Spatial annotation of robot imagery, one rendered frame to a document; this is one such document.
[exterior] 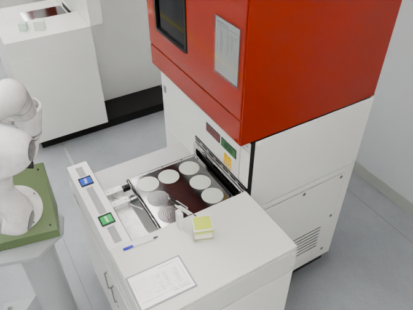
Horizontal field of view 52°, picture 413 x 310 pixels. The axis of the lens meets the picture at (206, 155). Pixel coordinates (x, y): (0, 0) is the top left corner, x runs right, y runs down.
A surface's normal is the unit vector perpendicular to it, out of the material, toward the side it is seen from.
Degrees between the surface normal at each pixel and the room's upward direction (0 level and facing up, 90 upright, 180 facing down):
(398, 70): 90
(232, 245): 0
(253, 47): 90
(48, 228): 48
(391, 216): 0
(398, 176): 90
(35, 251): 0
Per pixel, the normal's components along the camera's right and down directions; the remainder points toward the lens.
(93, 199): 0.00, -0.77
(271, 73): 0.51, 0.55
